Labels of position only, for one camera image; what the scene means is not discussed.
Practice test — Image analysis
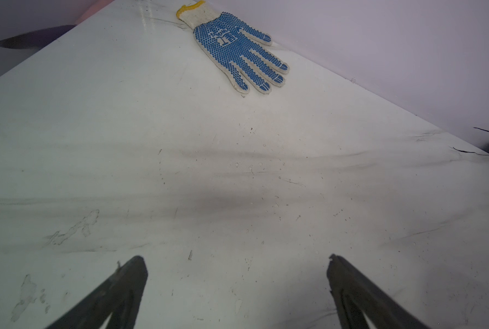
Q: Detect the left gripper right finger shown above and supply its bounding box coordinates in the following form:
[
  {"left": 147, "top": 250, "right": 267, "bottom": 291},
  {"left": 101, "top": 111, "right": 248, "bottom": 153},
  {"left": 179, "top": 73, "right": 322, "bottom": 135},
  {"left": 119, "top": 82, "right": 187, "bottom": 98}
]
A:
[{"left": 327, "top": 254, "right": 427, "bottom": 328}]

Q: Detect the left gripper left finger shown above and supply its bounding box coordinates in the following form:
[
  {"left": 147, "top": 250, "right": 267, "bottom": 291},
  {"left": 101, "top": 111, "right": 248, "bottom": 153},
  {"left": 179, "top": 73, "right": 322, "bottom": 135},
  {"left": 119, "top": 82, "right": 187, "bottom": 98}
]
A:
[{"left": 48, "top": 256, "right": 148, "bottom": 329}]

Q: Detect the purple pink knife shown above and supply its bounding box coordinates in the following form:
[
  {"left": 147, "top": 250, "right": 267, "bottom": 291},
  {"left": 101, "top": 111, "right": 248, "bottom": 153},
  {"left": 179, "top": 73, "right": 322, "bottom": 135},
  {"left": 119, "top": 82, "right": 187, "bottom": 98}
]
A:
[{"left": 0, "top": 0, "right": 113, "bottom": 49}]

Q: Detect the blue dotted work glove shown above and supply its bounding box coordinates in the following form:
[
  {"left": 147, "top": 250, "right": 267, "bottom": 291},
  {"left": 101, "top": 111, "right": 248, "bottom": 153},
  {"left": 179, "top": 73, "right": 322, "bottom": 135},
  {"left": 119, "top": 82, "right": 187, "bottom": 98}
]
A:
[{"left": 176, "top": 1, "right": 290, "bottom": 95}]

